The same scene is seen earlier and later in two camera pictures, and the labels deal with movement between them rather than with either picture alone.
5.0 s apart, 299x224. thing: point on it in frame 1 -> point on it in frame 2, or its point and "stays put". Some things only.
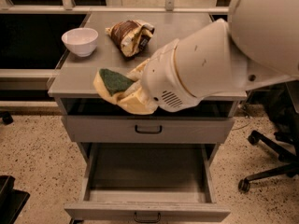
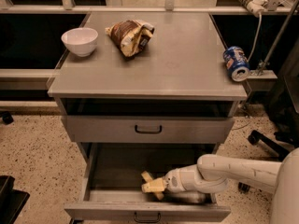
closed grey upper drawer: x=149 y=129 stays put
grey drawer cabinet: x=151 y=167 stays put
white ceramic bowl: x=81 y=41 stays put
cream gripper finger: x=136 y=72 -> x=147 y=176
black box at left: x=11 y=200 stays put
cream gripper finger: x=121 y=95 -> x=160 y=195
